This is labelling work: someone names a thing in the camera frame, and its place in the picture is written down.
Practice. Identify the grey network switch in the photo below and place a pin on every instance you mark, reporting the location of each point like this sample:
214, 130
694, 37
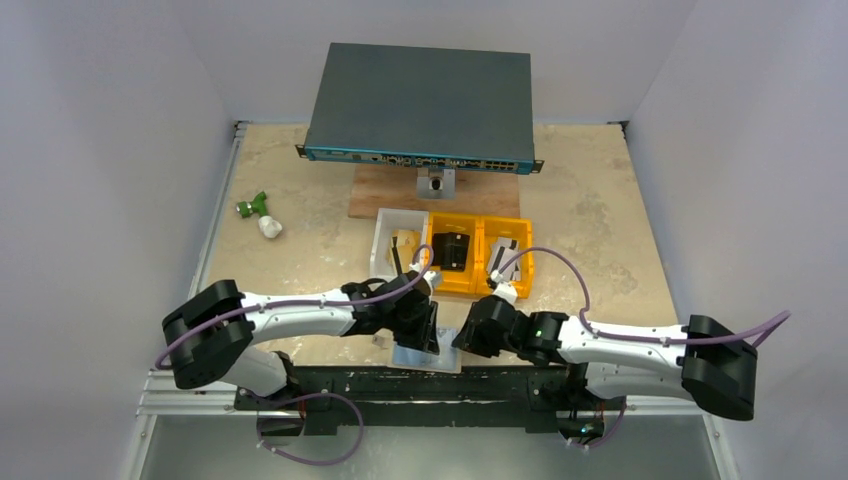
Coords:
423, 107

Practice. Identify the black front rail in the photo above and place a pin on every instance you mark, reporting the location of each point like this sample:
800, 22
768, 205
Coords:
533, 399

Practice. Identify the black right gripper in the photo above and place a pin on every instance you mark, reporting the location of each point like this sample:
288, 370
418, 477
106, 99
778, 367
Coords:
470, 332

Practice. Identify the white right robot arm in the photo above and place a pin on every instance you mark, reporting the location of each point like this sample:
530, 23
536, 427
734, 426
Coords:
608, 361

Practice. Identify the gold cards stack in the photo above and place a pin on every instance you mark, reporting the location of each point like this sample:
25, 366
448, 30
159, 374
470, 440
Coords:
401, 248

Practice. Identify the green white pipe fitting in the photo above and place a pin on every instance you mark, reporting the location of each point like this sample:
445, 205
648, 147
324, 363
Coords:
269, 227

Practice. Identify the silver cards stack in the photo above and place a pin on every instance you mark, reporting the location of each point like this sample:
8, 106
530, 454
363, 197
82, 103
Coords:
502, 250

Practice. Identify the yellow plastic bin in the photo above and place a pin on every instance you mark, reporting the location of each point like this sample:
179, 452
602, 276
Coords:
522, 276
460, 283

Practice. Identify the black VIP cards stack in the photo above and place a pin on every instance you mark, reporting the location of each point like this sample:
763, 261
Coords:
451, 250

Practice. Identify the wooden board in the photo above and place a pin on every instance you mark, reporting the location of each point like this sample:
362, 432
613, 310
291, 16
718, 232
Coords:
476, 193

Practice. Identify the white plastic bin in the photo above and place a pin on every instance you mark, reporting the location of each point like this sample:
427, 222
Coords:
387, 221

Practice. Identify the yellow middle plastic bin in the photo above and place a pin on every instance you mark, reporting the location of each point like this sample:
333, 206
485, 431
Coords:
460, 283

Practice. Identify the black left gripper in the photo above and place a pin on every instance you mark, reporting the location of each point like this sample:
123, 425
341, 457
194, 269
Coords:
426, 324

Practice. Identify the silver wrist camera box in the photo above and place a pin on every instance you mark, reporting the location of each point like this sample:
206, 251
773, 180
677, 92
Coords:
424, 278

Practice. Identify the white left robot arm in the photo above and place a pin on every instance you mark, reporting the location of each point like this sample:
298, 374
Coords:
214, 336

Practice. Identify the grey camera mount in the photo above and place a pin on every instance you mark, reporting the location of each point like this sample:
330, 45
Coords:
436, 183

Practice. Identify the yellow right plastic bin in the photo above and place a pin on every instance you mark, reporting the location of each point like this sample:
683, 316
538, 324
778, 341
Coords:
522, 276

